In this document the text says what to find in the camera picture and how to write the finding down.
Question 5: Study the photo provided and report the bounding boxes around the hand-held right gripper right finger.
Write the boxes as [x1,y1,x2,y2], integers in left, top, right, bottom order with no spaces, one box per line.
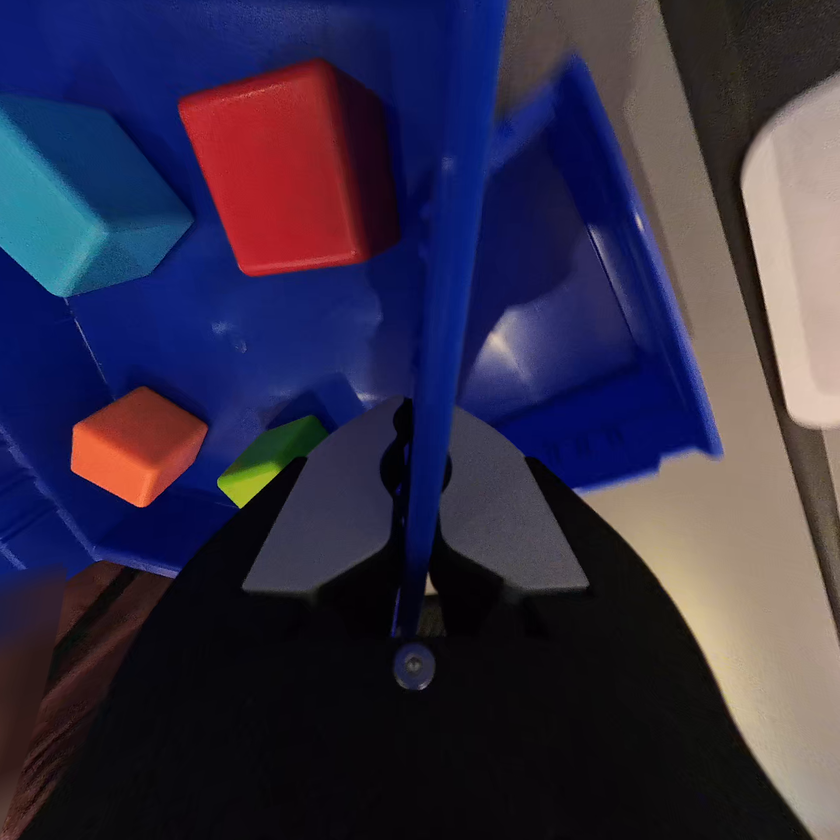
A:
[436,407,590,597]

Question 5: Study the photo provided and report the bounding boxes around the green cube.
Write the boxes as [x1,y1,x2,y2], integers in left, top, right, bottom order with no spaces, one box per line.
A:
[218,415,329,508]

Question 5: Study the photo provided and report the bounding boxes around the white document stand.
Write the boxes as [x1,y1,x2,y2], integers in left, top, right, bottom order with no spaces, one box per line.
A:
[740,85,840,429]

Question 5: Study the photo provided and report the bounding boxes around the red cube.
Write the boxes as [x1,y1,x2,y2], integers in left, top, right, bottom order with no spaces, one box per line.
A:
[178,58,401,277]

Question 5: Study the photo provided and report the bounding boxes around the light blue cube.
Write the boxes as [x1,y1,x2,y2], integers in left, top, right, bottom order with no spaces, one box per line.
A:
[0,93,194,298]

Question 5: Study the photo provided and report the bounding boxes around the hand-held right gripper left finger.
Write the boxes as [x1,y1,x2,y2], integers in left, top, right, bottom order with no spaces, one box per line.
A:
[241,395,413,597]

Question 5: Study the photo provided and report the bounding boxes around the blue plastic bin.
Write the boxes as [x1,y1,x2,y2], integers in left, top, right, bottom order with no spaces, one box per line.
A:
[459,56,724,494]
[0,0,509,641]

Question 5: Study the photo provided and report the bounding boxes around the orange cube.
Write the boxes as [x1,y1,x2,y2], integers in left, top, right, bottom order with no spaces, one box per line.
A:
[71,386,210,508]

